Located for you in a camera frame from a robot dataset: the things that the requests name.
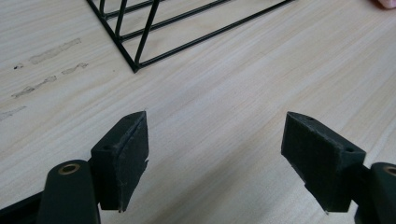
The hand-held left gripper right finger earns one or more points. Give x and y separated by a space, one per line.
320 158

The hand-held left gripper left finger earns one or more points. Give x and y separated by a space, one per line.
120 161

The pink object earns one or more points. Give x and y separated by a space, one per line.
386 3

